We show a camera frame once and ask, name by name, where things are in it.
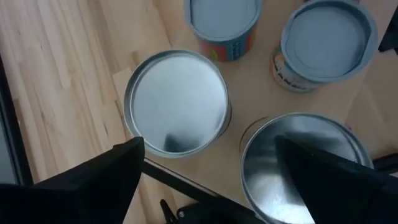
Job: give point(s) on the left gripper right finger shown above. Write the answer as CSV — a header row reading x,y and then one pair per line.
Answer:
x,y
351,193

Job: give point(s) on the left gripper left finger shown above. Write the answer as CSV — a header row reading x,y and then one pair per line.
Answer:
x,y
62,199

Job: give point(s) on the yellow corn label can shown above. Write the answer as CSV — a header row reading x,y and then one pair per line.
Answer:
x,y
264,174

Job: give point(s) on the green polka-dot can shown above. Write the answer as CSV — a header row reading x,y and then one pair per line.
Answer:
x,y
177,102

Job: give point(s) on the white tomatoes label can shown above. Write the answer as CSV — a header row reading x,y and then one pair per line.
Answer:
x,y
326,43

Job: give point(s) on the teal and orange labelled can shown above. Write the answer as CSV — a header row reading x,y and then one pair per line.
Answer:
x,y
222,18

